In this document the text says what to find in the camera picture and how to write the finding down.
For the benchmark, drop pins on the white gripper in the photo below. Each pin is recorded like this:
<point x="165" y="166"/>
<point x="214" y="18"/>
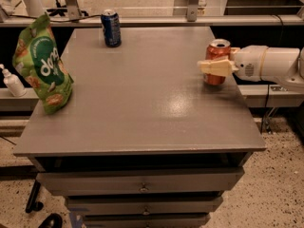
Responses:
<point x="249" y="63"/>

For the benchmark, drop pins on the orange coke can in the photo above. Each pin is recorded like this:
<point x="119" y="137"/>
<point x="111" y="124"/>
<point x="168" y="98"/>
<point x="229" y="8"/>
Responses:
<point x="218" y="48"/>

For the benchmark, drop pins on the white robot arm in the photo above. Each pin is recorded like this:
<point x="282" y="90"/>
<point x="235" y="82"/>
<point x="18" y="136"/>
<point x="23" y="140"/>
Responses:
<point x="280" y="65"/>

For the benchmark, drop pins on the blue soda can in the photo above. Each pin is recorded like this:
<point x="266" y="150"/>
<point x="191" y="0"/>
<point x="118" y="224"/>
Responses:
<point x="111" y="26"/>

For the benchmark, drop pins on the green rice chip bag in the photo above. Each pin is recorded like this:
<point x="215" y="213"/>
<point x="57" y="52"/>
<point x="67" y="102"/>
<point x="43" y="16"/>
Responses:
<point x="37" y="60"/>

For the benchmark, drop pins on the grey drawer cabinet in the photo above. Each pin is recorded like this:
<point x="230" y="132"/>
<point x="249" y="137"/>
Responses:
<point x="142" y="106"/>

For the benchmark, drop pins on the top grey drawer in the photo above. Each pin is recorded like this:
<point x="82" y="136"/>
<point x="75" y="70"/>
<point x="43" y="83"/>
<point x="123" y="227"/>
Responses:
<point x="140" y="181"/>

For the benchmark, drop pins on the grey drawer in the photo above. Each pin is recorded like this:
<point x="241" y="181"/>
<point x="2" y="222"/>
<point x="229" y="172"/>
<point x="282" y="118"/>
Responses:
<point x="144" y="205"/>
<point x="140" y="181"/>
<point x="151" y="221"/>

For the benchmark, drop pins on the bottom grey drawer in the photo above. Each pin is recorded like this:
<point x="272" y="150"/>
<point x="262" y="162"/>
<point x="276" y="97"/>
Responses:
<point x="151" y="221"/>

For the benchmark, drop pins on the middle grey drawer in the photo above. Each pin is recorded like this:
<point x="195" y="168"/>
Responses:
<point x="144" y="205"/>

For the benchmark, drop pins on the white pump bottle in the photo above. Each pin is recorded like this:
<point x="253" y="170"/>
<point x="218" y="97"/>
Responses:
<point x="13" y="83"/>

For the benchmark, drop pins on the black caster leg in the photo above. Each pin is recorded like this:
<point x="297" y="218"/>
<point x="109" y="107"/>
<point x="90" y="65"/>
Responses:
<point x="33" y="204"/>

